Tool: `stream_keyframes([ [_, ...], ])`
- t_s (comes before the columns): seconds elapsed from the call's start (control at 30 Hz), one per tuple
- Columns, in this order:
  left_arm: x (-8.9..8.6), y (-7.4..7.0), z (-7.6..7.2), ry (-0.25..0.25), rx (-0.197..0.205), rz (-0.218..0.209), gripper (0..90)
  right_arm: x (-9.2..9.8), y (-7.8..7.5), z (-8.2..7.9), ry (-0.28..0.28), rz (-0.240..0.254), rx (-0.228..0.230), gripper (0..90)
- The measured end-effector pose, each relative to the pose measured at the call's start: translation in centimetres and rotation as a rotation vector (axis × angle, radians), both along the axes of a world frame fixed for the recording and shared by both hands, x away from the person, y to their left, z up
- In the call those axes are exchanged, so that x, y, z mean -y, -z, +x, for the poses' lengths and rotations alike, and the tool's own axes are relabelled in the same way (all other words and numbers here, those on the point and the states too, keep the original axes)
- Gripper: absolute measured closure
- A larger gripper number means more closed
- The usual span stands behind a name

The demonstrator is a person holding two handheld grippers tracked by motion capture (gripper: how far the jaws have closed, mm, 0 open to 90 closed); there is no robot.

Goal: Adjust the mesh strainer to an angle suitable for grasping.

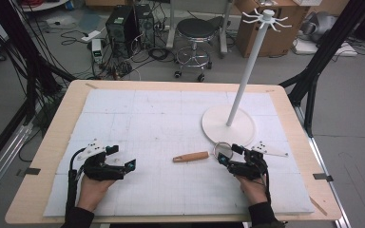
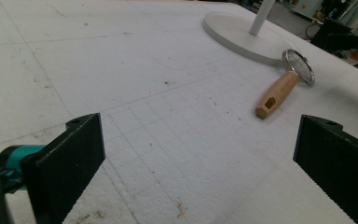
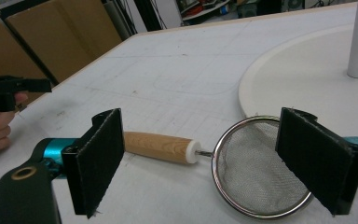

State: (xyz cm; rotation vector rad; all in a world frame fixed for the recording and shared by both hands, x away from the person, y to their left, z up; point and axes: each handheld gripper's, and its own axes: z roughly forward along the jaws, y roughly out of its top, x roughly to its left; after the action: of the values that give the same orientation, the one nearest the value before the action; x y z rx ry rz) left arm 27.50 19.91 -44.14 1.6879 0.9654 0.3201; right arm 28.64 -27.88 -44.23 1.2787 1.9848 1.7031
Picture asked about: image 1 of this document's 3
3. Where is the person's right hand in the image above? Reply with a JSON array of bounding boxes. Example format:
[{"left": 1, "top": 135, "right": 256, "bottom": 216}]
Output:
[{"left": 235, "top": 175, "right": 270, "bottom": 208}]

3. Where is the right hand-held gripper black cable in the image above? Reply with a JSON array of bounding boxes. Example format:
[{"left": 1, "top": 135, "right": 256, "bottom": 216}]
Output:
[{"left": 263, "top": 169, "right": 273, "bottom": 204}]

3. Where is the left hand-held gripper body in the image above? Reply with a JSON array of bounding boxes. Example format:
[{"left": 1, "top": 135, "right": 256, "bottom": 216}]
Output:
[{"left": 76, "top": 138, "right": 129, "bottom": 182}]

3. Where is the white power supply unit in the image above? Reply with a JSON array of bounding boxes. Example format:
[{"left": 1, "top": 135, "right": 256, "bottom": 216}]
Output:
[{"left": 90, "top": 38, "right": 105, "bottom": 65}]

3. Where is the grey bag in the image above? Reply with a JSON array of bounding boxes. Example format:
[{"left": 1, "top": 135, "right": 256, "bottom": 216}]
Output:
[{"left": 299, "top": 11, "right": 339, "bottom": 43}]

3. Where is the hand-held gripper black cable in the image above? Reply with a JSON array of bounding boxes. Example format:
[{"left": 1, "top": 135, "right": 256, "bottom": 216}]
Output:
[
  {"left": 263, "top": 169, "right": 273, "bottom": 204},
  {"left": 65, "top": 147, "right": 87, "bottom": 219}
]

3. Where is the black round stool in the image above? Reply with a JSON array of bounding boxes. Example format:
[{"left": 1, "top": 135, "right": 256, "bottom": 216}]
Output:
[{"left": 173, "top": 17, "right": 224, "bottom": 84}]

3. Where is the coiled black cable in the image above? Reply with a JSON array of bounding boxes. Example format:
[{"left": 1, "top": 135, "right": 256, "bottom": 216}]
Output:
[{"left": 147, "top": 47, "right": 173, "bottom": 62}]

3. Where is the white grid mat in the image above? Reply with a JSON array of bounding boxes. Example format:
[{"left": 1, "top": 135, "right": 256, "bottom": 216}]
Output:
[{"left": 42, "top": 88, "right": 316, "bottom": 219}]

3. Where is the person's left hand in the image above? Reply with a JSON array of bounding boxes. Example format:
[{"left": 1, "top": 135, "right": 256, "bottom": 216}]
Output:
[{"left": 77, "top": 176, "right": 117, "bottom": 213}]

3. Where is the white power strip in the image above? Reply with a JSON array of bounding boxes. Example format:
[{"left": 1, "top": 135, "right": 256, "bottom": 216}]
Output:
[{"left": 81, "top": 29, "right": 103, "bottom": 44}]

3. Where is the small strainer with wooden handle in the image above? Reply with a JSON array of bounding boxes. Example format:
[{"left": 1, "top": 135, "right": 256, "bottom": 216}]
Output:
[{"left": 172, "top": 141, "right": 235, "bottom": 164}]

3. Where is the black tape strip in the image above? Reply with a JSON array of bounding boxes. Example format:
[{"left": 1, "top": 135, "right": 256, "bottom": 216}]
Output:
[
  {"left": 15, "top": 167, "right": 42, "bottom": 177},
  {"left": 312, "top": 173, "right": 335, "bottom": 182}
]

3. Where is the left hand-held gripper black cable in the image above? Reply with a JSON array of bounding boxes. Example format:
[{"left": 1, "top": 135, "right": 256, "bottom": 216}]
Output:
[{"left": 65, "top": 147, "right": 87, "bottom": 219}]

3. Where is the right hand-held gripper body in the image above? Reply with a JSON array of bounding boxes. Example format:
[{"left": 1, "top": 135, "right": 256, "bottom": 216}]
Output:
[{"left": 227, "top": 141, "right": 290, "bottom": 181}]

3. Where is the slim black computer tower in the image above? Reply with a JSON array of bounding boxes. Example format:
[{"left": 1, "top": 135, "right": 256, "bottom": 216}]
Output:
[{"left": 135, "top": 3, "right": 156, "bottom": 49}]

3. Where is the large black computer tower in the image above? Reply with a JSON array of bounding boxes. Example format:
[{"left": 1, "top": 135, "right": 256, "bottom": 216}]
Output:
[{"left": 105, "top": 5, "right": 141, "bottom": 59}]

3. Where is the white hook stand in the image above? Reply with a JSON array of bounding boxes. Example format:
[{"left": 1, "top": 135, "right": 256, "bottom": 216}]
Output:
[{"left": 201, "top": 9, "right": 294, "bottom": 150}]

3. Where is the brown cardboard box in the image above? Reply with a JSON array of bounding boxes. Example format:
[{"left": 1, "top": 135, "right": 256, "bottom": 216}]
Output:
[{"left": 235, "top": 0, "right": 312, "bottom": 59}]

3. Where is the black metal stand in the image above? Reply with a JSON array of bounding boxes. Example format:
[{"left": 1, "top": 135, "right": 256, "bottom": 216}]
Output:
[
  {"left": 0, "top": 0, "right": 78, "bottom": 127},
  {"left": 279, "top": 0, "right": 365, "bottom": 138}
]

